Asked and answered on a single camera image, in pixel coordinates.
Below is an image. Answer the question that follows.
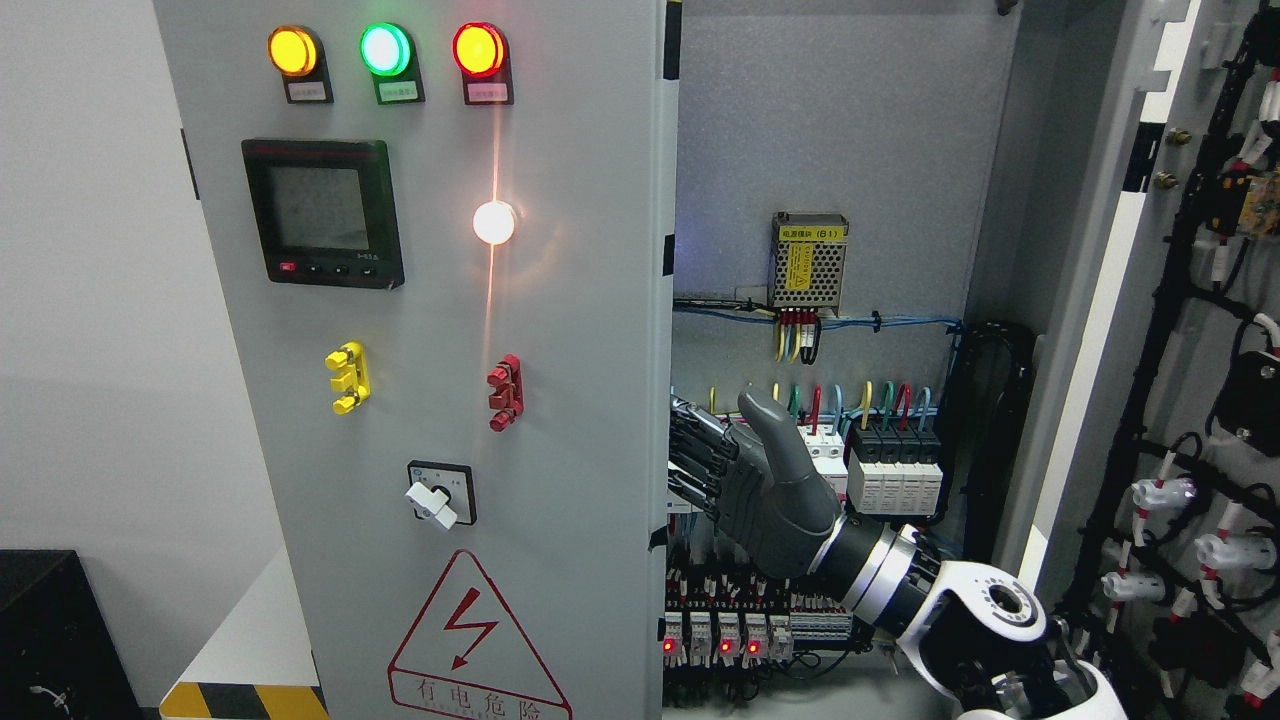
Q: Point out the white glowing indicator lamp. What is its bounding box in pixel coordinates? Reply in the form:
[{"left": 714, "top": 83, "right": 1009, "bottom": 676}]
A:
[{"left": 472, "top": 200, "right": 517, "bottom": 246}]

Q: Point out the red electric hazard warning sticker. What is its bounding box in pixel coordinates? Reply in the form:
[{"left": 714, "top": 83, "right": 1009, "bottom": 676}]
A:
[{"left": 387, "top": 550, "right": 573, "bottom": 719}]

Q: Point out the relay terminal row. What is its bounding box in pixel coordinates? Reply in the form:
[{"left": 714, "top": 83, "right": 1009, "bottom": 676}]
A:
[{"left": 658, "top": 562, "right": 874, "bottom": 667}]

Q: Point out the red indicator lamp left door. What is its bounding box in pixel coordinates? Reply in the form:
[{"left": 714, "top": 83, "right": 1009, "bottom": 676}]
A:
[{"left": 452, "top": 20, "right": 515, "bottom": 105}]

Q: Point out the black surge protector block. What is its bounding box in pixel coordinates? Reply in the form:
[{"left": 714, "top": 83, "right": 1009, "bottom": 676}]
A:
[{"left": 846, "top": 420, "right": 945, "bottom": 525}]

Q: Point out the black digital power meter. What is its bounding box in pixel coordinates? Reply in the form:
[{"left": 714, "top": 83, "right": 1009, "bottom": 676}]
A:
[{"left": 241, "top": 138, "right": 404, "bottom": 290}]

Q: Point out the black box at left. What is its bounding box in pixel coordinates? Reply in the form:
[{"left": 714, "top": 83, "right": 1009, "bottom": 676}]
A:
[{"left": 1, "top": 550, "right": 143, "bottom": 719}]

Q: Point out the grey robotic right hand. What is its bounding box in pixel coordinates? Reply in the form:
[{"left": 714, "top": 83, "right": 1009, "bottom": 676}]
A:
[{"left": 668, "top": 387, "right": 841, "bottom": 578}]

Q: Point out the red terminal connector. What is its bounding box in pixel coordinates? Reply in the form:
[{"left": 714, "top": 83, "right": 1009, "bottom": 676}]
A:
[{"left": 486, "top": 354, "right": 524, "bottom": 432}]

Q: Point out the grey cabinet door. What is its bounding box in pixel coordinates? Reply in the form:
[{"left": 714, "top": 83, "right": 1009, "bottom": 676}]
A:
[
  {"left": 969, "top": 1, "right": 1277, "bottom": 719},
  {"left": 155, "top": 1, "right": 676, "bottom": 719}
]

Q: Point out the yellow terminal connector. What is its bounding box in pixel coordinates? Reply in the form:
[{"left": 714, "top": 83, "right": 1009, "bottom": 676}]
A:
[{"left": 325, "top": 340, "right": 371, "bottom": 415}]

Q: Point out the metal mesh power supply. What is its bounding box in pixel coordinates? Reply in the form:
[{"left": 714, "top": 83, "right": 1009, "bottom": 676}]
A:
[{"left": 769, "top": 211, "right": 850, "bottom": 315}]

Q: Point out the white socket breaker row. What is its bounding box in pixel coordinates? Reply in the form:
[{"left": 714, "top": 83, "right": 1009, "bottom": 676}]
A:
[{"left": 666, "top": 424, "right": 849, "bottom": 514}]

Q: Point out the grey cabinet body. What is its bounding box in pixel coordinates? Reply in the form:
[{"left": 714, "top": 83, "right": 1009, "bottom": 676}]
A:
[{"left": 671, "top": 1, "right": 1164, "bottom": 602}]

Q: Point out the yellow indicator lamp left door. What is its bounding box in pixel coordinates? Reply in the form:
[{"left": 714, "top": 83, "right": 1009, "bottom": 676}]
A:
[{"left": 268, "top": 26, "right": 333, "bottom": 104}]

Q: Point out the green indicator lamp left door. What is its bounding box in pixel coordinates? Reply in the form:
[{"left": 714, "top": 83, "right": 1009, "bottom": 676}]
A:
[{"left": 358, "top": 22, "right": 425, "bottom": 105}]

